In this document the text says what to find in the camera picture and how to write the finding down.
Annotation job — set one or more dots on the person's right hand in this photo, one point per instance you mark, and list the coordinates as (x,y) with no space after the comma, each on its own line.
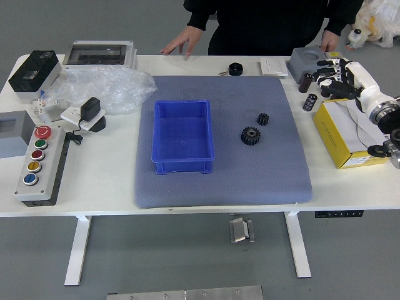
(187,39)

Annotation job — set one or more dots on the person's left hand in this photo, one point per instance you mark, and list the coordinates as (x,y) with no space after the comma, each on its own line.
(329,40)

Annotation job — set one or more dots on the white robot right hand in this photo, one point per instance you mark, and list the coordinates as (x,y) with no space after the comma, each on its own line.
(362,78)

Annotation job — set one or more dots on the small black gear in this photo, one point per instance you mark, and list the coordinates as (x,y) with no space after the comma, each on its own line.
(263,119)

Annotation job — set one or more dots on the big black gear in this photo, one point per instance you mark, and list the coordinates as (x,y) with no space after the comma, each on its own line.
(245,138)

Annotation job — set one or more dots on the person's right forearm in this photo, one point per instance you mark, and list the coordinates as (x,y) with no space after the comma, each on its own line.
(198,15)

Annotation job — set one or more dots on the person's left forearm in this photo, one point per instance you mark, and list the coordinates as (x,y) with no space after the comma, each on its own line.
(340,18)

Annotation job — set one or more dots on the yellow white cardboard box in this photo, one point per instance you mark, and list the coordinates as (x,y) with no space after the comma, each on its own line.
(331,131)

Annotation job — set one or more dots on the clear-lid distribution box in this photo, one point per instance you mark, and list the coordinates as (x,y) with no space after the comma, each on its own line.
(97,53)

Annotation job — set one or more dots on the blue plastic box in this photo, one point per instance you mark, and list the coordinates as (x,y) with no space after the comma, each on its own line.
(182,140)

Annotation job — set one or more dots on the grey five-button control box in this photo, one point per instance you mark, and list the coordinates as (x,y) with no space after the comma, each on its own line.
(47,162)

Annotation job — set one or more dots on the grey box with window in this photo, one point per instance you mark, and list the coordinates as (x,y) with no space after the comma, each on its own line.
(12,140)

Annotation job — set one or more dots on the grey block with round recess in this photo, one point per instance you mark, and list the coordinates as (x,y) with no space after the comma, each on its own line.
(300,62)

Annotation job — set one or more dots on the dark brown capacitor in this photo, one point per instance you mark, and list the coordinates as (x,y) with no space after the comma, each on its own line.
(309,102)
(305,82)

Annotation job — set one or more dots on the black round knob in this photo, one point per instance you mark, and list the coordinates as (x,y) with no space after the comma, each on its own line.
(236,69)

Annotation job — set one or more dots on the white yellow plastic bag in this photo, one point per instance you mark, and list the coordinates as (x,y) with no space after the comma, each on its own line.
(384,18)

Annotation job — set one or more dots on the person's torso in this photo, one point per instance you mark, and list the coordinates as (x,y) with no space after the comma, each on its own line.
(265,25)

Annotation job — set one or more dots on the clear plastic bag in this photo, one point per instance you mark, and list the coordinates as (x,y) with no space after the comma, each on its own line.
(118,84)

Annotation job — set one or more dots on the black power adapter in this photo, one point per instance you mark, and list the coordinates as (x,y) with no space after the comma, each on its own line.
(90,107)

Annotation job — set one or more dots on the black table control panel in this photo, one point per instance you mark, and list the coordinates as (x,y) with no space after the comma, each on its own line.
(339,214)

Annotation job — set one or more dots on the white power socket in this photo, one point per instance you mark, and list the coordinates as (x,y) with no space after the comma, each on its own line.
(70,114)

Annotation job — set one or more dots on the grey-blue mat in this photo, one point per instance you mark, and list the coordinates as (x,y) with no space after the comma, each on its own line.
(250,181)

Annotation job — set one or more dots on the white terminal connector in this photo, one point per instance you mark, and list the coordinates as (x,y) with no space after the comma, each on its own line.
(40,104)

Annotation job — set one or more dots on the white table leg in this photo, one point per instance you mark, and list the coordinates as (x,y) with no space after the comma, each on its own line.
(298,247)
(78,250)

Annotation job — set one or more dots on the grey metal plate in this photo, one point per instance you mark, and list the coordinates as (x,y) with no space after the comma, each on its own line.
(187,294)

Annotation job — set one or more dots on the white wall switch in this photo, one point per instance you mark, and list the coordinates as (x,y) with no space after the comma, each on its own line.
(274,66)

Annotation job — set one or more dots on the black-lid grey enclosure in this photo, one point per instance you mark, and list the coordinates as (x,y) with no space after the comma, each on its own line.
(31,72)

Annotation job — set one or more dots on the metal bracket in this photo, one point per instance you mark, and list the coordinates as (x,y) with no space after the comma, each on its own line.
(237,231)

